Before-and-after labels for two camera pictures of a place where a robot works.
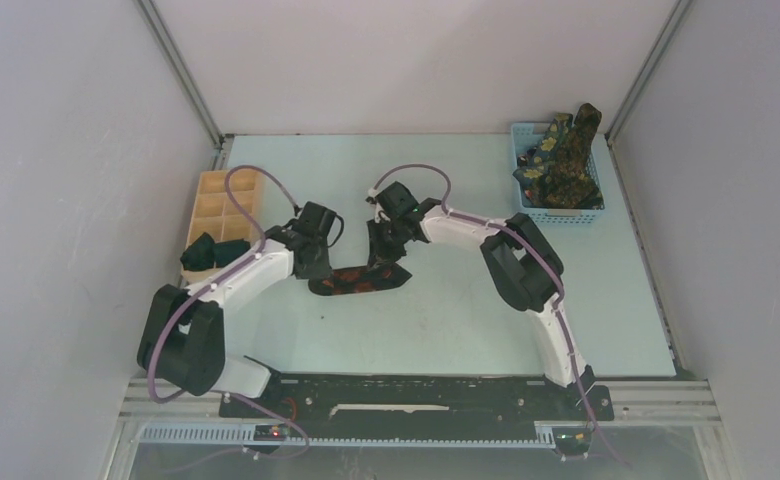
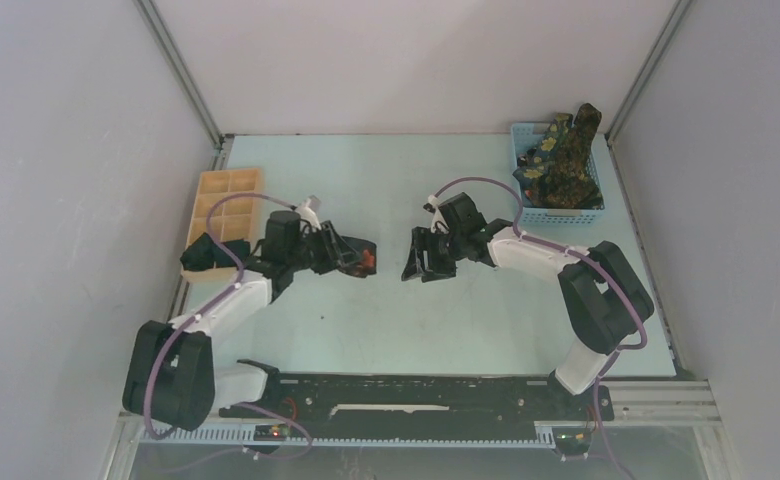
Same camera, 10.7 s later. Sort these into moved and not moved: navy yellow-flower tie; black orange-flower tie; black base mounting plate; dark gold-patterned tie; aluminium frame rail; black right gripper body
Moved: black right gripper body; black orange-flower tie
Not moved: dark gold-patterned tie; black base mounting plate; navy yellow-flower tie; aluminium frame rail
